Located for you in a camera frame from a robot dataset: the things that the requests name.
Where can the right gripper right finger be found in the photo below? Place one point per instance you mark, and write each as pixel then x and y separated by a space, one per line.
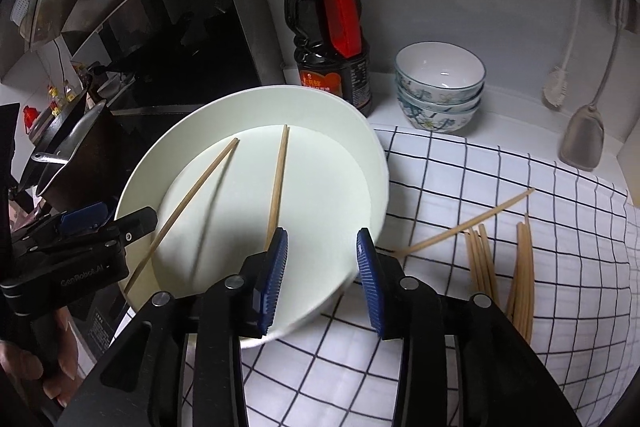
pixel 386 288

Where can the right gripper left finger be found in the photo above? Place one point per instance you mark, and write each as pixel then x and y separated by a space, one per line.
pixel 263 274

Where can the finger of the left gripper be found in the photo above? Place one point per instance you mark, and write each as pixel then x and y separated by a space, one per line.
pixel 89 218
pixel 135 221

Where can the person's left hand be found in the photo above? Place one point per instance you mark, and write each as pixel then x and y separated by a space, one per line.
pixel 22 365

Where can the black frying pan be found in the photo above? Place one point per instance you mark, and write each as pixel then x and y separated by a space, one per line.
pixel 61 147

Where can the large white round basin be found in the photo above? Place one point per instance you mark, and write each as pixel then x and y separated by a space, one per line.
pixel 335 183

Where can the bottom floral ceramic bowl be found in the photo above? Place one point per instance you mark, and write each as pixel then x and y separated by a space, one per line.
pixel 424 119

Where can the floral ceramic bowl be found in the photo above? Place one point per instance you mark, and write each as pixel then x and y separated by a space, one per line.
pixel 424 119
pixel 439 65
pixel 442 104

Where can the middle floral ceramic bowl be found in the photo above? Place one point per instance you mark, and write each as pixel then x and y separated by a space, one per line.
pixel 442 104

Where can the top floral ceramic bowl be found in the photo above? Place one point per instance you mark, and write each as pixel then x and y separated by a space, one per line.
pixel 439 65

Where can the steel spatula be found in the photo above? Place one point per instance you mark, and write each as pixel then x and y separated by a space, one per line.
pixel 582 143

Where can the white dish brush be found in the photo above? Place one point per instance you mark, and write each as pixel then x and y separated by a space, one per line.
pixel 554 90

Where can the dark soy sauce bottle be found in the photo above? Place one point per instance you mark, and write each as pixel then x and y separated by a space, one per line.
pixel 331 52

